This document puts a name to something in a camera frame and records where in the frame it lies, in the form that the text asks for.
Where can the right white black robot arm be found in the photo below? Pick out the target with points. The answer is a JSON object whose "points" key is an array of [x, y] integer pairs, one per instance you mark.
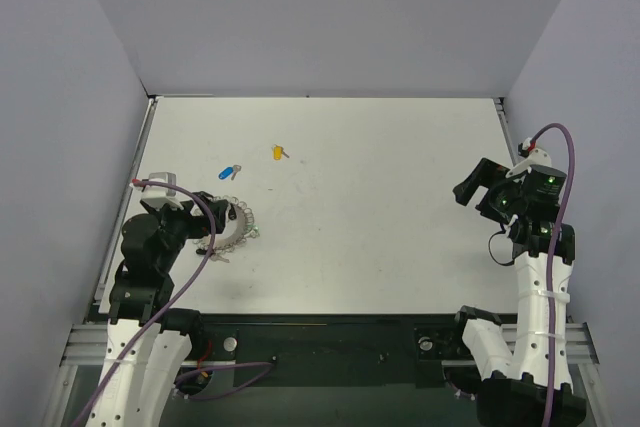
{"points": [[528, 384]]}

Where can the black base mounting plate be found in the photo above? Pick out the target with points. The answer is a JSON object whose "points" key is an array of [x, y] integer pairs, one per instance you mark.
{"points": [[315, 350]]}

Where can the metal disc keyring holder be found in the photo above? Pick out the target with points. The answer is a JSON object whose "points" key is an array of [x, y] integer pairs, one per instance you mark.
{"points": [[235, 224]]}

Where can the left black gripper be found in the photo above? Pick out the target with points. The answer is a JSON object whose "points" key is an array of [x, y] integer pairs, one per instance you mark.
{"points": [[211, 217]]}

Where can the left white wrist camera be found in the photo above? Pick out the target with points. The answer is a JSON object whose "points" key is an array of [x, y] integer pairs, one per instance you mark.
{"points": [[156, 197]]}

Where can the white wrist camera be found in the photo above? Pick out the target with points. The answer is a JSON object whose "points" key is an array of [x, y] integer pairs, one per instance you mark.
{"points": [[530, 155], [156, 197]]}

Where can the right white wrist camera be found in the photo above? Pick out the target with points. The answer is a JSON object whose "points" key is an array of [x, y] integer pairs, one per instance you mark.
{"points": [[530, 155]]}

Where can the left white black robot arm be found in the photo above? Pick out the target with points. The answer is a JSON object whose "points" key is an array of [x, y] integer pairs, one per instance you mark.
{"points": [[148, 338]]}

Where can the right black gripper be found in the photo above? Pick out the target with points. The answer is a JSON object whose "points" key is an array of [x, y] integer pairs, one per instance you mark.
{"points": [[489, 195]]}

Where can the aluminium frame rail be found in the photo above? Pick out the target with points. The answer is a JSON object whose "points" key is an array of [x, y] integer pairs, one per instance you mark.
{"points": [[86, 345]]}

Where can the yellow tagged key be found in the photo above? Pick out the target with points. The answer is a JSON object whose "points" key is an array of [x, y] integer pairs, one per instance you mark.
{"points": [[279, 153]]}

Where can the blue tagged key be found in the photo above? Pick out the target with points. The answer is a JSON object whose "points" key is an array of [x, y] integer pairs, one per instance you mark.
{"points": [[229, 172]]}

